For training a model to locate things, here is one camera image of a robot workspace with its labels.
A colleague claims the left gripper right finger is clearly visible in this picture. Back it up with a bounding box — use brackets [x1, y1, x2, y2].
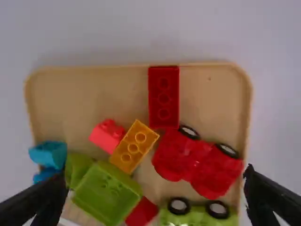
[243, 163, 301, 226]

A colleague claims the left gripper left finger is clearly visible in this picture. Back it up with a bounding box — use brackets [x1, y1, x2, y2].
[0, 173, 69, 226]

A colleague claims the yellow toy brick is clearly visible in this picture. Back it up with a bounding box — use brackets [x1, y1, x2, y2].
[109, 119, 160, 175]

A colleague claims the blue toy brick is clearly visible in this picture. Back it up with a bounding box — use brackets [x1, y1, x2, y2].
[32, 168, 64, 186]
[28, 140, 68, 170]

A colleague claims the pink toy brick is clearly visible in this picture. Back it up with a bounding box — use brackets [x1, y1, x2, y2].
[88, 119, 127, 155]

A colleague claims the red toy car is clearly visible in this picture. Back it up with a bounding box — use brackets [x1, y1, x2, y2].
[151, 124, 245, 197]

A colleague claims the small red toy brick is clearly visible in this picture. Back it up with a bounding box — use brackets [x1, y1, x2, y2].
[124, 196, 158, 226]

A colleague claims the tan tray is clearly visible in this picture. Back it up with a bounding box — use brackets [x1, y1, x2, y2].
[23, 61, 253, 226]

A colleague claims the long red toy brick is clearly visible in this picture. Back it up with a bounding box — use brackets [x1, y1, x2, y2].
[147, 65, 181, 129]

